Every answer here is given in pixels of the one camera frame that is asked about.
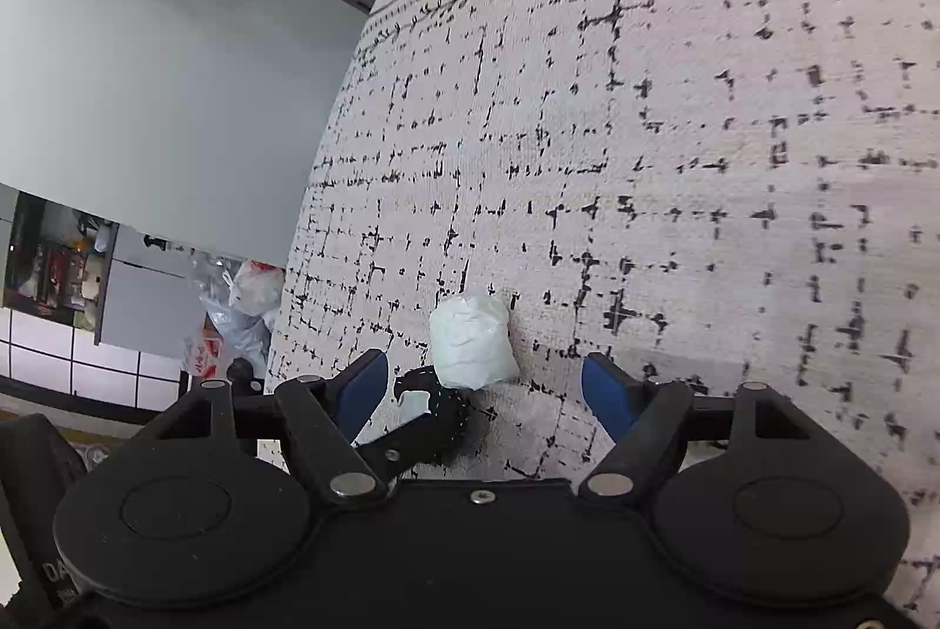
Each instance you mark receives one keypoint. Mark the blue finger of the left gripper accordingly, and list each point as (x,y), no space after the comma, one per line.
(431,438)

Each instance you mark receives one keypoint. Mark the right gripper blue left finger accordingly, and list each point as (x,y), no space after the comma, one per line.
(322,417)

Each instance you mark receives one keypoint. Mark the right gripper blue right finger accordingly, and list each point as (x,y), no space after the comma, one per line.
(645,423)

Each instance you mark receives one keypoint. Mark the black knitted pouch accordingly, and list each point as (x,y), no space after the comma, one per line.
(419,392)

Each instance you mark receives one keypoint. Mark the white soft ball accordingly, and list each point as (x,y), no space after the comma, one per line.
(470,344)

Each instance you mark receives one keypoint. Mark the grey white plastic bags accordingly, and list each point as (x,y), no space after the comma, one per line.
(242,300)

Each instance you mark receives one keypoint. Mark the white patterned bed blanket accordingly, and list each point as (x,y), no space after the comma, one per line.
(714,191)

